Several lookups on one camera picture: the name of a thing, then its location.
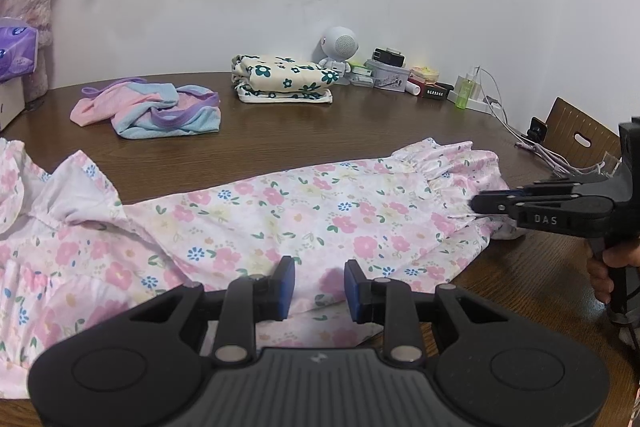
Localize pink floral dress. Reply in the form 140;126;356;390
0;137;526;403

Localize purple cables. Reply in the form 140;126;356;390
517;139;608;180

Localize clear acrylic stand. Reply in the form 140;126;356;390
595;152;621;180

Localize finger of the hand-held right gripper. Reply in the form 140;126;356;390
470;191;573;224
506;176;612;198

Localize purple tissue pack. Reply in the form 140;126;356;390
0;18;40;82
0;77;26;131

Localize person's right hand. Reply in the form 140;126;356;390
587;243;640;305

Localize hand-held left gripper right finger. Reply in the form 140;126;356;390
344;259;511;364

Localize pink blue purple garment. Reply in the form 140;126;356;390
70;77;222;140

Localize black labelled box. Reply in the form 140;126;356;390
419;83;453;100

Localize wooden chair back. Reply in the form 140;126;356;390
542;97;623;172

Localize white robot speaker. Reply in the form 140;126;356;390
319;26;360;85

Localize grey printed tin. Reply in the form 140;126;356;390
365;59;408;94

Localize folded white floral garment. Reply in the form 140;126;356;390
236;82;333;104

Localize black charger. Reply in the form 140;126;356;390
371;48;406;68

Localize folded cream floral garment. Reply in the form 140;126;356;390
231;53;342;95

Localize white power strip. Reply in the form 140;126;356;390
447;89;493;114

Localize green spray bottle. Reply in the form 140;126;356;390
454;74;473;110

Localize white cable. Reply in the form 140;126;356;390
475;66;531;142

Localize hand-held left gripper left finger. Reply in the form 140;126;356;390
130;255;297;364

